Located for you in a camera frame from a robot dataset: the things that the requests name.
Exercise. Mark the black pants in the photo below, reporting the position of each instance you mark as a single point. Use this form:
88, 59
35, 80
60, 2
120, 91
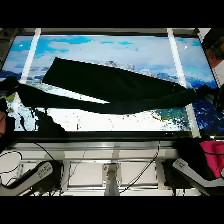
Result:
110, 86

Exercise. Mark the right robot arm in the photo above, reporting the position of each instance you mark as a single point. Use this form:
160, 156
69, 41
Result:
196, 175

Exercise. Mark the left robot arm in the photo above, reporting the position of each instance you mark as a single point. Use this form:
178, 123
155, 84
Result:
36, 175

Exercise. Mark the heap of clothes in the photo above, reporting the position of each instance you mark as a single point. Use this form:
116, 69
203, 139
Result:
215, 41

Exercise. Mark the black garment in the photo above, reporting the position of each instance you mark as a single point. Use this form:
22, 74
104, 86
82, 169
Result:
190, 153

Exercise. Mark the pink garment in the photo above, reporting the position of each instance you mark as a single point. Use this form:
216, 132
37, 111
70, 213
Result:
213, 156

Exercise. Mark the silver frame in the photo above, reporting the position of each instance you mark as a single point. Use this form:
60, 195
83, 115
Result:
113, 180

